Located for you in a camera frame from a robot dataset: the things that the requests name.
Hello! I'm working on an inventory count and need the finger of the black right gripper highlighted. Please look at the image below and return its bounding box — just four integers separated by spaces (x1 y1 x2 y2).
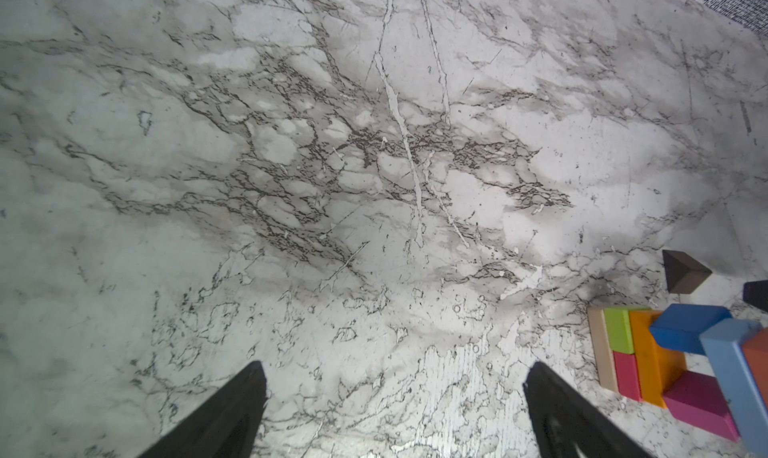
742 280 768 313

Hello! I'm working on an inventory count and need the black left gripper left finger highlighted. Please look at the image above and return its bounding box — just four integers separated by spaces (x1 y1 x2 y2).
140 361 267 458

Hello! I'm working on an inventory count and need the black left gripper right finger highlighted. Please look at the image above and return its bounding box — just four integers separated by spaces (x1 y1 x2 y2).
523 362 649 457

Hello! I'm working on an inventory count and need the red-orange wood block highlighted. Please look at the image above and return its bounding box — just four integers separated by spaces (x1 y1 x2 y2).
742 328 768 406

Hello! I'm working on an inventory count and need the light blue wood block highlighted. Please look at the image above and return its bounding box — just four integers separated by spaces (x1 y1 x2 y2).
700 318 767 457

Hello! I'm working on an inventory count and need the dark brown wood block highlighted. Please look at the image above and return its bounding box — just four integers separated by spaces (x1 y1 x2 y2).
662 250 712 295

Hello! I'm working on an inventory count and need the pink wood block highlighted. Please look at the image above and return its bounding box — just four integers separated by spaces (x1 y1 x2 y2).
613 351 643 402

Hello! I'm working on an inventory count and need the natural beige wood block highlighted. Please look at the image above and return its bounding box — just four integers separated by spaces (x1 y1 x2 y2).
588 307 619 393

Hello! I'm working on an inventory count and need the blue number wood cube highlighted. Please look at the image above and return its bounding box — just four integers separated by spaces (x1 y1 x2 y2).
649 304 732 355

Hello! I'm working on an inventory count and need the orange wood block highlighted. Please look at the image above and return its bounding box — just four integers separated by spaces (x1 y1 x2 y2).
629 310 687 408

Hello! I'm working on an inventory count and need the lime green wood cube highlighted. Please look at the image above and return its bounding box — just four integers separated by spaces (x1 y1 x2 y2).
603 306 647 355

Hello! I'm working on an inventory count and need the magenta wood cube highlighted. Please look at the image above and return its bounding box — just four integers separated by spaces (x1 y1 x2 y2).
662 371 740 442

